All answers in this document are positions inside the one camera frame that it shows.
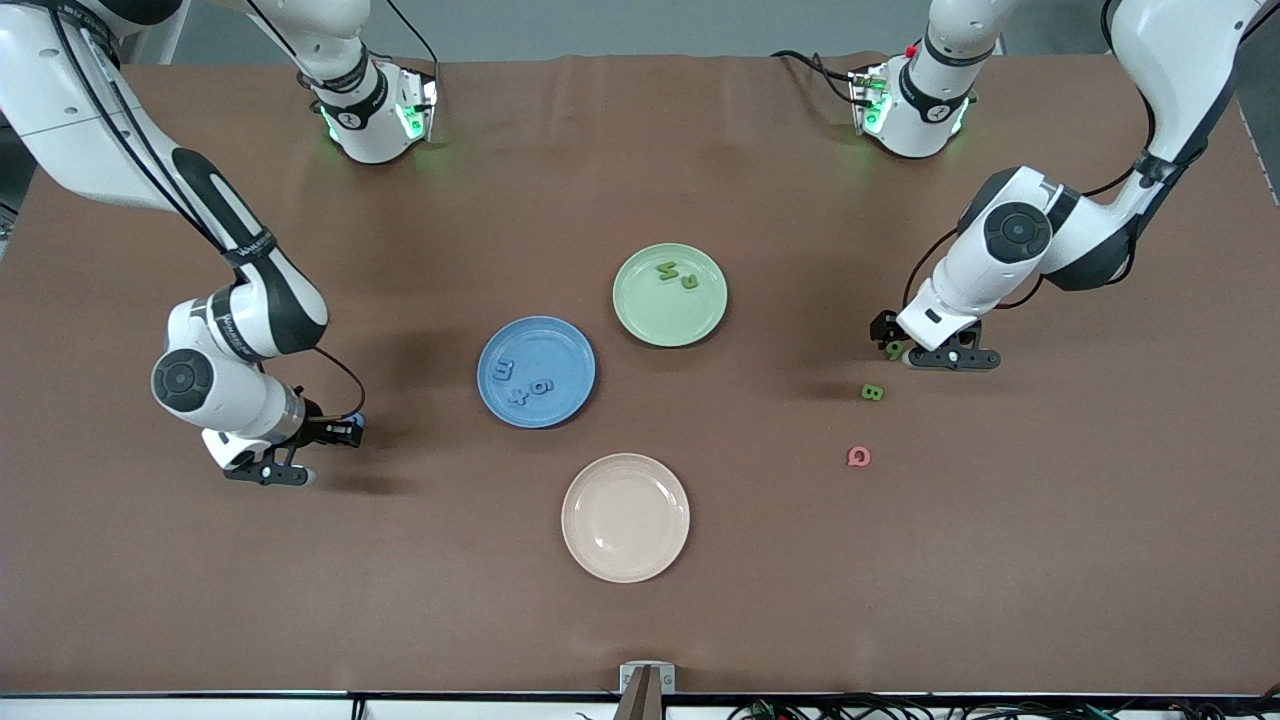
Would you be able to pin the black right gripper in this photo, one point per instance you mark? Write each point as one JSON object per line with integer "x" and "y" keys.
{"x": 322, "y": 430}

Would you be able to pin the green letter B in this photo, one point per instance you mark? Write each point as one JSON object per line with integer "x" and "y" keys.
{"x": 872, "y": 392}

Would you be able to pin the blue plate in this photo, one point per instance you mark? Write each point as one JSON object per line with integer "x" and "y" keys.
{"x": 560, "y": 350}

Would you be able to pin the brown table cover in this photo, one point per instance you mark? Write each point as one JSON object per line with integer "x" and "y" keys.
{"x": 900, "y": 560}

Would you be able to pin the pink letter Q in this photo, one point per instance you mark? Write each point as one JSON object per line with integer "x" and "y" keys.
{"x": 852, "y": 457}

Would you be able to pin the beige plate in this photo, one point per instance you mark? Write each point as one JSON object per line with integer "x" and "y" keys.
{"x": 626, "y": 518}

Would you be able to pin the blue letter E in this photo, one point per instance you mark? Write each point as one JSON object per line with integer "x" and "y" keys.
{"x": 505, "y": 371}

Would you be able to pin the green plate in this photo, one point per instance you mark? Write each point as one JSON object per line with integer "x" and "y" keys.
{"x": 660, "y": 315}

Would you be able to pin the white table edge rail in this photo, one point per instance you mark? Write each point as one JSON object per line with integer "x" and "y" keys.
{"x": 150, "y": 708}

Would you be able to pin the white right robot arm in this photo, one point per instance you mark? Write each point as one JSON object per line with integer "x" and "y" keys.
{"x": 70, "y": 100}

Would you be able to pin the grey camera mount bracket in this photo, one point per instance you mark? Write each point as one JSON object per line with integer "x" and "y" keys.
{"x": 647, "y": 678}

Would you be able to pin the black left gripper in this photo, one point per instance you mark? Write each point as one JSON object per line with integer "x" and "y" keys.
{"x": 885, "y": 328}

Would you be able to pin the blue number 6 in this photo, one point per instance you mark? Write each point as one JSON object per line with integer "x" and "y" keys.
{"x": 541, "y": 386}

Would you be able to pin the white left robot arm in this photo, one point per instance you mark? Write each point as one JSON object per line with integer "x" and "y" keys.
{"x": 1180, "y": 60}

